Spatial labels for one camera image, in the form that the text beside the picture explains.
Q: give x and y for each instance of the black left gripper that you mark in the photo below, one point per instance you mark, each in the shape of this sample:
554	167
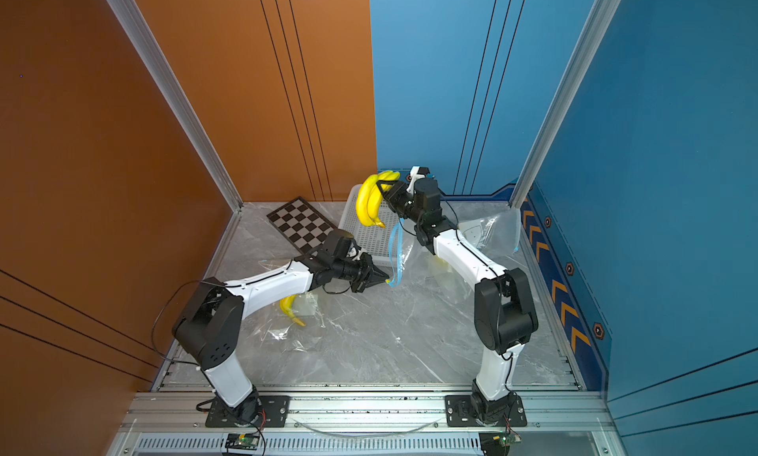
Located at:
371	277

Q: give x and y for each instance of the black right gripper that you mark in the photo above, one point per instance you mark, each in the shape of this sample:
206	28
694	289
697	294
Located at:
396	194

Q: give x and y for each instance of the clear zip bag blue seal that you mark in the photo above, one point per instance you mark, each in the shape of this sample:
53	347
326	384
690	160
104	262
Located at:
409	260

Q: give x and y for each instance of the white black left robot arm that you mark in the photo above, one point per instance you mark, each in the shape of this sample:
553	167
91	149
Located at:
211	326

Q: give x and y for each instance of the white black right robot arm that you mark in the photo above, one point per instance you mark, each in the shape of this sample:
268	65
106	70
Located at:
505	316

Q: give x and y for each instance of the clear bag near left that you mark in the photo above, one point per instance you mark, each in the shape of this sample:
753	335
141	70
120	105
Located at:
311	309

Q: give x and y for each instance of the white perforated plastic basket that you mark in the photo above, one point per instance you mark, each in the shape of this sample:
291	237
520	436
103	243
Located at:
372	240

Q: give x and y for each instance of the black white chessboard box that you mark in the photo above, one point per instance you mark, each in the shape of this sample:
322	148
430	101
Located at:
303	226

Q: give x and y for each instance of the green circuit board left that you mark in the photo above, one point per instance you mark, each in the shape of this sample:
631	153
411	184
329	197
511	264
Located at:
243	444

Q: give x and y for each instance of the green circuit board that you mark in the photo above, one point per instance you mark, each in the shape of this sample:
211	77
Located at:
243	444
506	440

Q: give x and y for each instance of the green circuit board right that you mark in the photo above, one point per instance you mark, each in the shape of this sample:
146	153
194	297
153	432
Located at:
506	440

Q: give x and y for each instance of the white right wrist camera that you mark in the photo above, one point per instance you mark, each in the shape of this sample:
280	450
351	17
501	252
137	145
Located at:
417	172

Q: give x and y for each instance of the aluminium front rail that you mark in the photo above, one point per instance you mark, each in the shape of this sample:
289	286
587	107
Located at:
367	421

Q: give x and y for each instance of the aluminium corner post right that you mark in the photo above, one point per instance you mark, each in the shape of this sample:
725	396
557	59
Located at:
593	32

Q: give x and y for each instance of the aluminium corner post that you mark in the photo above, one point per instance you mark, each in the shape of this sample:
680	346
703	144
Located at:
593	32
149	51

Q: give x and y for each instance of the aluminium corner post left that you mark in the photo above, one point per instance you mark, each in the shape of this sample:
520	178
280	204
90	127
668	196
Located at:
149	51

